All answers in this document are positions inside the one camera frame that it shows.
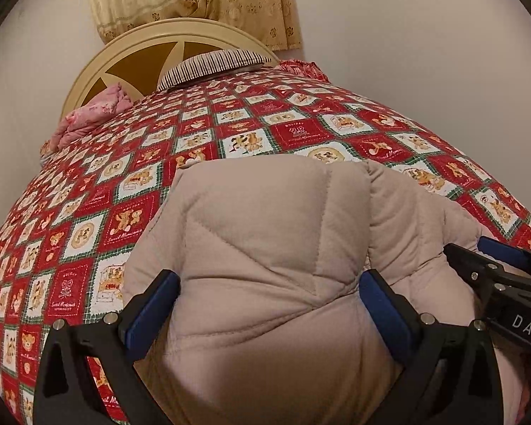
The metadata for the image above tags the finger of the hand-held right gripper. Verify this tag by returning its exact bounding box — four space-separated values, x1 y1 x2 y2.
442 243 519 294
477 236 531 276

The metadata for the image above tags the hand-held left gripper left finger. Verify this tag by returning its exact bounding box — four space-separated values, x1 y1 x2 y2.
33 269 182 425

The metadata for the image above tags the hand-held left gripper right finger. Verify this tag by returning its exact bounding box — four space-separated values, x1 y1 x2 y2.
359 268 518 425

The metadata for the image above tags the beige puffer jacket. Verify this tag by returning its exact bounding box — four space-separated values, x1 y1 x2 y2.
121 155 531 425

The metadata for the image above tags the red bear print quilt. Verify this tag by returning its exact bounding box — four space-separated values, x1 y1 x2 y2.
0 59 531 425

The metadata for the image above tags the pink floral blanket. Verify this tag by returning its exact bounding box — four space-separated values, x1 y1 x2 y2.
40 85 133 157

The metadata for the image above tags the cream wooden headboard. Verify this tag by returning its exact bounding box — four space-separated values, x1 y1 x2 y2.
61 18 281 123

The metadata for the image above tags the striped pillow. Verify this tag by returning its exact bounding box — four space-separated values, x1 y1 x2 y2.
157 51 273 92

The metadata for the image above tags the red patterned cloth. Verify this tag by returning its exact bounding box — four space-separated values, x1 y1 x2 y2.
276 58 331 83

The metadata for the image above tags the yellow patterned curtain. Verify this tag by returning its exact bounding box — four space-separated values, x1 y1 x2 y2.
83 0 302 52

